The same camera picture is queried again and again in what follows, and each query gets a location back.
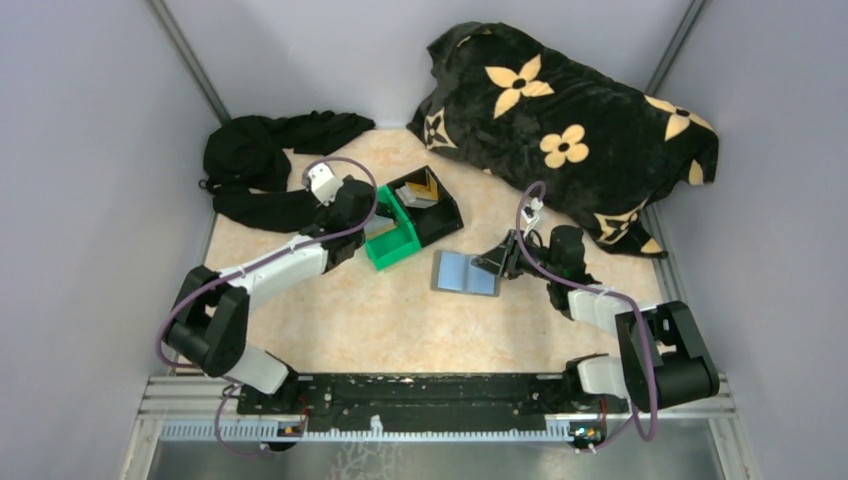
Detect green plastic bin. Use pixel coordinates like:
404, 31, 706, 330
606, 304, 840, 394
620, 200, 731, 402
365, 185, 421, 271

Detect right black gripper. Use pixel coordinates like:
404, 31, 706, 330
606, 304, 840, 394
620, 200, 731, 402
472, 229, 560, 282

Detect black cloth garment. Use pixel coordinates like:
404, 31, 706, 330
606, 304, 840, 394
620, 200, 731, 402
199, 111, 375, 233

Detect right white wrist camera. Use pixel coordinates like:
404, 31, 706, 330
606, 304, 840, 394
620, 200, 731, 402
519, 198, 544, 231

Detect cards in black bin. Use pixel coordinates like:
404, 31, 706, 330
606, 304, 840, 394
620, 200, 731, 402
395, 186, 418, 207

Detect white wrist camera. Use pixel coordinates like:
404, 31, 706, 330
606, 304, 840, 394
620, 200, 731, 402
519, 198, 544, 231
304, 162, 343, 206

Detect black plastic bin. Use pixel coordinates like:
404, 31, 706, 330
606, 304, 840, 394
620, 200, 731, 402
387, 165, 464, 247

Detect aluminium frame rail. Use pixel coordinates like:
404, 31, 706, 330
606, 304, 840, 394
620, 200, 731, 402
135, 370, 737, 444

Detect black floral plush blanket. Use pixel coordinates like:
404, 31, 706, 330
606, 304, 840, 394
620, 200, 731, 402
408, 22, 719, 258

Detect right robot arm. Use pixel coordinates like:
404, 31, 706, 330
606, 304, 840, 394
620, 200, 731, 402
471, 226, 720, 413

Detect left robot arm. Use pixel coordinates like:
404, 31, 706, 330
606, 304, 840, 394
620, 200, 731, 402
160, 177, 376, 414

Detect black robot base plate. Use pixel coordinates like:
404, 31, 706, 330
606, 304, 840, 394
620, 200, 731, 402
237, 373, 629, 433

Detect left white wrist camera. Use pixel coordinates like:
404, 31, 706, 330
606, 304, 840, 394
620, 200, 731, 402
304, 162, 343, 206

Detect purple cable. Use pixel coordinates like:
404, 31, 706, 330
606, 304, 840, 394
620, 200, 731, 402
154, 156, 380, 458
515, 181, 661, 454

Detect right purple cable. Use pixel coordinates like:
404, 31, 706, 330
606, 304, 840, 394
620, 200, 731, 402
515, 181, 661, 454

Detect gold VIP card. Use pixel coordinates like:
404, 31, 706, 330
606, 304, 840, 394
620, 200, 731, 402
402, 172, 439, 208

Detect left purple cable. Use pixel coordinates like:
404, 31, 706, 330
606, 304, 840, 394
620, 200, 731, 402
154, 156, 380, 458

